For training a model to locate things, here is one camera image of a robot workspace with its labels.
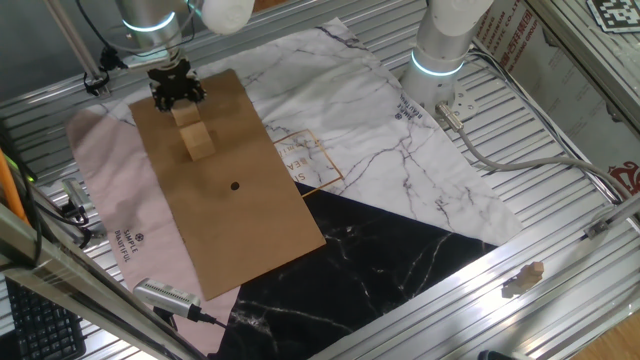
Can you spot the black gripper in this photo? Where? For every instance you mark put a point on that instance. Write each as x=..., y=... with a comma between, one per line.
x=172, y=80

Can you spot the light wooden cube block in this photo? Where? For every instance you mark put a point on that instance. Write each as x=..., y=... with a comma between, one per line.
x=186, y=115
x=197, y=142

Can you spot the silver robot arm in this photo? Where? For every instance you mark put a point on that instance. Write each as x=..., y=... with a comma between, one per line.
x=440, y=40

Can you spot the black pole clamp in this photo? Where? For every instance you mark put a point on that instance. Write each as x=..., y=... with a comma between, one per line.
x=96, y=82

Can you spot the silver metal pole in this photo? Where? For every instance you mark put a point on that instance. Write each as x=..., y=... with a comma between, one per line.
x=75, y=45

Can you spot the brown cardboard sheet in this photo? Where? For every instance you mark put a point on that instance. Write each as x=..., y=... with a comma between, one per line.
x=225, y=240

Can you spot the marble pattern cloth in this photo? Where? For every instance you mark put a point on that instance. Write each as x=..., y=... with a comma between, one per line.
x=375, y=150

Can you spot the black keyboard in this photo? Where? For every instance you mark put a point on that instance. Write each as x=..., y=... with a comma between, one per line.
x=45, y=325

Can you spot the white panel with red print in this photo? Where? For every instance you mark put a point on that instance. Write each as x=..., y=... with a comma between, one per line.
x=550, y=100

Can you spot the small wooden piece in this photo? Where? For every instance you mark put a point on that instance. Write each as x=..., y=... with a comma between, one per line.
x=529, y=276

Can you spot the dark handheld device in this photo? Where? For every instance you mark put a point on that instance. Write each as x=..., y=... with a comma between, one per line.
x=495, y=355

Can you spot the black white marker tag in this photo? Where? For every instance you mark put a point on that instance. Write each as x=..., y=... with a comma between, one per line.
x=617, y=14

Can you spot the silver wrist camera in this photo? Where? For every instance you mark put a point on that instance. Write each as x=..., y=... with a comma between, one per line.
x=145, y=61

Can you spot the silver depth camera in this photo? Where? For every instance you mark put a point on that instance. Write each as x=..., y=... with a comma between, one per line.
x=76, y=194
x=165, y=296

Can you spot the aluminium frame beam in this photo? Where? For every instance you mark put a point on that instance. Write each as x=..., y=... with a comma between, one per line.
x=580, y=50
x=60, y=272

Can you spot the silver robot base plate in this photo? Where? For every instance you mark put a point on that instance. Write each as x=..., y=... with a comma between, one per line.
x=462, y=102

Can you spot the silver angle bracket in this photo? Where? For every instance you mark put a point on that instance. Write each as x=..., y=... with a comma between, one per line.
x=596, y=229

